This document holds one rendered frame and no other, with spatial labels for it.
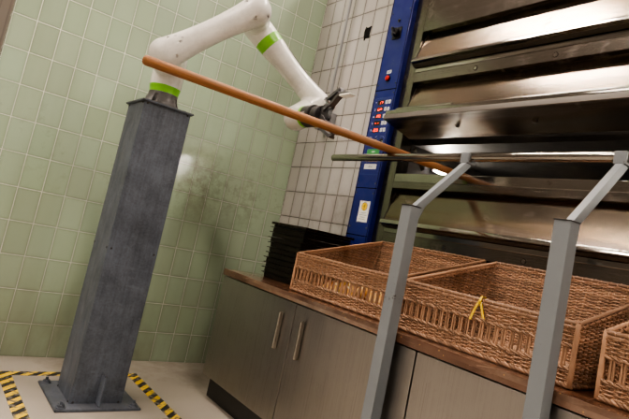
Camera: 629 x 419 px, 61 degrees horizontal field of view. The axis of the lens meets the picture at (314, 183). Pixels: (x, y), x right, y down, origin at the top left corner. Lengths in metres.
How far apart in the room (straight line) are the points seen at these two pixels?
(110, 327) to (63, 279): 0.61
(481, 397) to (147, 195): 1.43
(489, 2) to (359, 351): 1.58
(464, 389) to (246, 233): 1.91
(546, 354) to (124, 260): 1.56
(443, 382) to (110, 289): 1.31
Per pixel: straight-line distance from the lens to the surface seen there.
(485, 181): 2.21
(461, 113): 2.20
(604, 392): 1.38
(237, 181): 3.07
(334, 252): 2.27
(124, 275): 2.24
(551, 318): 1.30
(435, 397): 1.56
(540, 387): 1.32
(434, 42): 2.68
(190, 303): 3.05
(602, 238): 1.93
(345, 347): 1.81
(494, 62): 2.38
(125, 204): 2.20
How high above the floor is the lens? 0.79
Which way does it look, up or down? 6 degrees up
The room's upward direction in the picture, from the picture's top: 12 degrees clockwise
